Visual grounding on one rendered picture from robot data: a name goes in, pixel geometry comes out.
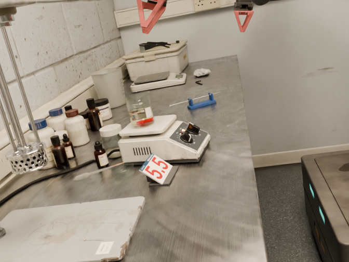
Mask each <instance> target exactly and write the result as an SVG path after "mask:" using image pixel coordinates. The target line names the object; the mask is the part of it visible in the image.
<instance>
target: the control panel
mask: <svg viewBox="0 0 349 262"><path fill-rule="evenodd" d="M187 127H188V124H187V123H185V122H182V123H181V125H180V126H179V127H178V128H177V129H176V130H175V131H174V133H173V134H172V135H171V136H170V137H169V138H170V139H172V140H174V141H176V142H179V143H181V144H183V145H185V146H187V147H190V148H192V149H194V150H198V149H199V147H200V145H201V144H202V142H203V141H204V139H205V138H206V136H207V134H208V133H207V132H205V131H203V130H199V133H198V135H193V134H191V136H192V139H193V142H192V143H186V142H184V141H182V140H181V139H180V137H181V136H182V135H184V133H185V131H186V129H187ZM182 129H184V130H185V131H183V130H182ZM180 132H182V133H183V134H181V133H180Z"/></svg>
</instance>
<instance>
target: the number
mask: <svg viewBox="0 0 349 262"><path fill-rule="evenodd" d="M169 166H170V165H169V164H168V163H166V162H164V161H163V160H161V159H160V158H158V157H156V156H155V155H154V156H153V157H152V159H151V160H150V161H149V163H148V165H147V166H146V167H145V169H144V170H143V171H144V172H146V173H147V174H149V175H151V176H152V177H154V178H155V179H157V180H159V181H161V180H162V178H163V177H164V175H165V173H166V171H167V170H168V168H169Z"/></svg>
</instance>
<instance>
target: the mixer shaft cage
mask: <svg viewBox="0 0 349 262"><path fill-rule="evenodd" d="M1 31H2V34H3V38H4V41H5V44H6V47H7V50H8V54H9V57H10V60H11V64H12V67H13V69H14V73H15V76H16V79H17V82H18V85H19V88H20V92H21V95H22V99H23V102H24V105H25V108H26V111H27V114H28V117H29V120H30V123H31V127H32V130H33V133H34V137H35V140H36V142H30V143H26V142H25V138H24V135H23V132H22V129H21V126H20V122H19V119H18V116H17V113H16V110H15V106H14V103H13V101H12V98H11V95H10V91H9V88H8V85H7V82H6V79H5V76H4V72H3V69H2V66H1V63H0V94H1V97H2V100H3V103H4V106H5V109H6V112H7V115H8V118H9V121H10V124H11V128H12V131H13V133H14V136H15V139H16V143H17V145H15V142H14V139H13V136H12V133H11V130H10V127H9V124H8V121H7V117H6V114H5V111H4V108H3V105H2V102H1V99H0V114H1V117H2V120H3V123H4V126H5V129H6V132H7V135H8V138H9V141H10V144H11V147H12V149H11V150H9V151H8V152H7V153H6V154H5V157H6V159H7V160H9V161H10V165H11V167H12V170H11V171H12V173H13V174H26V173H30V172H33V171H36V170H38V169H41V168H43V167H44V166H46V165H47V164H48V163H49V158H47V155H46V151H45V149H46V144H45V143H44V142H41V141H40V138H39V135H38V132H37V129H36V126H35V122H34V119H33V115H32V112H31V109H30V106H29V102H28V99H27V97H26V93H25V90H24V87H23V84H22V80H21V77H20V74H19V70H18V67H17V64H16V61H15V57H14V54H13V52H12V48H11V45H10V41H9V38H8V35H7V32H6V29H5V27H3V28H1ZM41 162H42V164H41ZM24 168H26V170H24Z"/></svg>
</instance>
